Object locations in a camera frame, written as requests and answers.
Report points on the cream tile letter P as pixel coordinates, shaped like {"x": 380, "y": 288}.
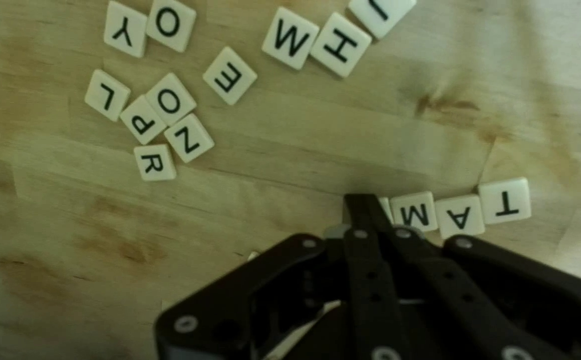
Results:
{"x": 140, "y": 122}

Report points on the cream tile letter R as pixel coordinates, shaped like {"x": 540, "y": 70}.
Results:
{"x": 154, "y": 163}

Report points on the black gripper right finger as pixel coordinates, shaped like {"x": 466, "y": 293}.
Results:
{"x": 502, "y": 280}

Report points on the cream tile letter Y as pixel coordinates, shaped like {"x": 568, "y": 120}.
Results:
{"x": 124, "y": 30}

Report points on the cream tile letter N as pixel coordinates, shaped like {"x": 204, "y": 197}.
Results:
{"x": 188, "y": 138}

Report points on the cream tile letter J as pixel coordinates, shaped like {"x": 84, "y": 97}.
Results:
{"x": 382, "y": 13}

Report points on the cream tile letter H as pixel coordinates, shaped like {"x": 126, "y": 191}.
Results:
{"x": 340, "y": 45}

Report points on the cream tile letter A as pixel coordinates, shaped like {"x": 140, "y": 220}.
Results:
{"x": 460, "y": 216}

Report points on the cream tile letter O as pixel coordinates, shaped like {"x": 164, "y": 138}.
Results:
{"x": 170, "y": 101}
{"x": 170, "y": 24}

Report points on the cream tile letter M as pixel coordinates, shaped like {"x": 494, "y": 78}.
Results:
{"x": 414, "y": 212}

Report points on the cream tile letter L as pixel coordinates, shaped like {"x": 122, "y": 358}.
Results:
{"x": 106, "y": 94}

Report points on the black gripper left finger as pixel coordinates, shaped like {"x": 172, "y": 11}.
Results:
{"x": 236, "y": 293}

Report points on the cream tile letter W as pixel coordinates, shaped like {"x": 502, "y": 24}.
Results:
{"x": 290, "y": 38}

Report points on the cream tile letter T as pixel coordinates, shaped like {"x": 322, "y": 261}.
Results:
{"x": 504, "y": 201}

